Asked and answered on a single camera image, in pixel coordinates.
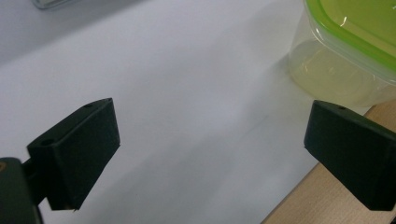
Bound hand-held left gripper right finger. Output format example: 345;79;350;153
304;99;396;212

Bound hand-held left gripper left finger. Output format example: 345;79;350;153
21;97;121;211

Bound small round green-lid plastic container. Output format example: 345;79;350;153
288;0;396;108

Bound aluminium floor rail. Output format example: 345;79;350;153
31;0;76;10

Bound white board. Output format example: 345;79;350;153
0;0;375;224

